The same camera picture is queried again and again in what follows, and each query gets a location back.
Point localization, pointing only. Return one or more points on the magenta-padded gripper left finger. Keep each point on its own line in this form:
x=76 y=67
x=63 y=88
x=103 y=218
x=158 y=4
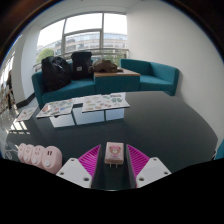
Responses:
x=75 y=171

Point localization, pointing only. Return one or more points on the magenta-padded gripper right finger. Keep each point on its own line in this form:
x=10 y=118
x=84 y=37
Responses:
x=153 y=170

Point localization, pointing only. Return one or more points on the pink charger block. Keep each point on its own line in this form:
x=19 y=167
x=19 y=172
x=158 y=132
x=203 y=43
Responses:
x=114 y=152

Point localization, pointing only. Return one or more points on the pink power strip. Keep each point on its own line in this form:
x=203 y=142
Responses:
x=43 y=157

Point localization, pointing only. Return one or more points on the long teal sofa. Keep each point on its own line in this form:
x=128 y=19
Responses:
x=66 y=88

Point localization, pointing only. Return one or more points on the teal armchair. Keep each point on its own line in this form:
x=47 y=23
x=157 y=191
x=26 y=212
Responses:
x=156 y=76

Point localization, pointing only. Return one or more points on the large black backpack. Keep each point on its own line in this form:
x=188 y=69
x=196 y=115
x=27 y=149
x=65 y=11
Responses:
x=56 y=73

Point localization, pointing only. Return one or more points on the black backpack with label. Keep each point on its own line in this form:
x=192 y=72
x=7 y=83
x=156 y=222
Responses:
x=81 y=65

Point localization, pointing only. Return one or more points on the brown bag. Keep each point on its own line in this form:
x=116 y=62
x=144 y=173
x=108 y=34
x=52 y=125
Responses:
x=105 y=66

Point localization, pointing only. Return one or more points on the metal balcony railing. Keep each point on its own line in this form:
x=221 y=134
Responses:
x=100 y=51

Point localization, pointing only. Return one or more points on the large glass window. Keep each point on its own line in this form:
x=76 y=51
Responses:
x=83 y=31

